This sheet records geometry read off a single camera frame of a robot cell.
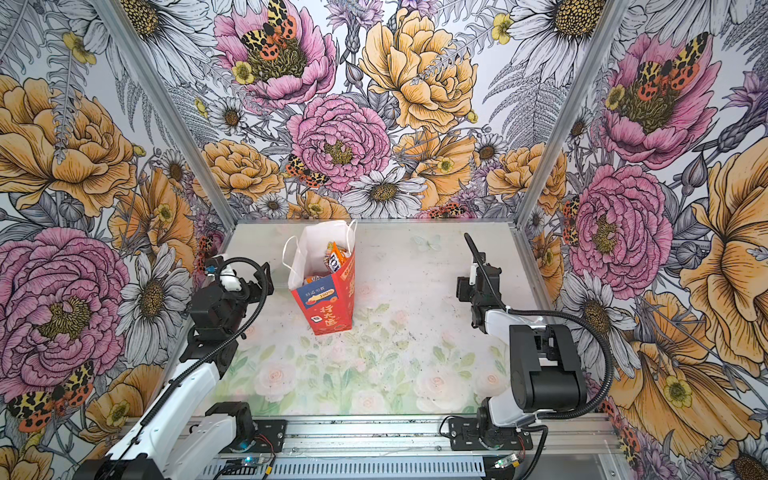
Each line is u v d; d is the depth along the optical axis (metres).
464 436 0.74
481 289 0.76
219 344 0.56
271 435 0.73
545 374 0.45
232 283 0.69
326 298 0.77
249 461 0.71
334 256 0.87
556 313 1.02
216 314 0.60
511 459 0.71
